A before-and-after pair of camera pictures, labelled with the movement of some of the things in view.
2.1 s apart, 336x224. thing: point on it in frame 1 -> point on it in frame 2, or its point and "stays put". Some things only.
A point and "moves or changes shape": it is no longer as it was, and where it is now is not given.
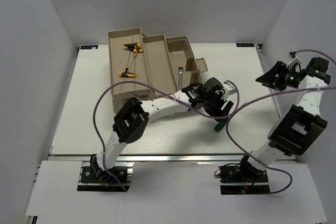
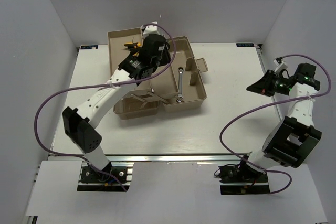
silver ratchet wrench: (180, 70) stays put
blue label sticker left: (88, 46) stays put
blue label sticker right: (245, 45) stays put
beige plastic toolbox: (143, 66) stays put
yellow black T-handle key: (136, 51) moves or changes shape
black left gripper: (227, 109) -> (167, 56)
